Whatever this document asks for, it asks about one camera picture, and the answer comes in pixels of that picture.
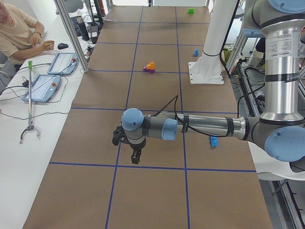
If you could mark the black computer mouse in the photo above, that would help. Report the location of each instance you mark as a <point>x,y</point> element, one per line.
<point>62,46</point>

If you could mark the orange trapezoid block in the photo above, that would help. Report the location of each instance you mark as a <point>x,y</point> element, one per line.
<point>150,66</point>

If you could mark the teach pendant tablet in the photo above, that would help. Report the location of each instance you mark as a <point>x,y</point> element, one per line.
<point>63,63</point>
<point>44,86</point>

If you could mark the near teach pendant tablet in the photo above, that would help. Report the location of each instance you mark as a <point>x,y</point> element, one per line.
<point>44,86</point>

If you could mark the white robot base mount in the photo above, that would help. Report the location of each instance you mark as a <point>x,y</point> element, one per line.
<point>208,68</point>

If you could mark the green toy brick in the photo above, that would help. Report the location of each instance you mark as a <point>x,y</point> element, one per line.
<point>190,11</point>

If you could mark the black water bottle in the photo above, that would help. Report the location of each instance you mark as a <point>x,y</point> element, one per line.
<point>83,29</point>

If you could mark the long blue toy brick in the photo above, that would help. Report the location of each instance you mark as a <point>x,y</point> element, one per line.
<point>214,141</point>

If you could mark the small blue toy block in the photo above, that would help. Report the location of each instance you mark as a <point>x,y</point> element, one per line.
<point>196,53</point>

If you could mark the aluminium profile post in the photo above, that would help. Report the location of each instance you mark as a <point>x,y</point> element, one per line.
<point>63,12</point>

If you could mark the reacher grabber tool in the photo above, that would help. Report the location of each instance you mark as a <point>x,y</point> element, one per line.
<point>30,127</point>

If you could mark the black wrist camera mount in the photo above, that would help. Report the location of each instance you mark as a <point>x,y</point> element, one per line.
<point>119,136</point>

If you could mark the purple trapezoid block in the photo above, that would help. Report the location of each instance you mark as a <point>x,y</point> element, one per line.
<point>148,70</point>

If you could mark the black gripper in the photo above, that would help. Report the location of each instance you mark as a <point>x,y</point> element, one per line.
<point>136,147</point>

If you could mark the seated person in beige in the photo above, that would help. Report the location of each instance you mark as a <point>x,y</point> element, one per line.
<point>21,35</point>

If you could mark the far teach pendant tablet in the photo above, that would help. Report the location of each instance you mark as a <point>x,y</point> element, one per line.
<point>63,63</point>

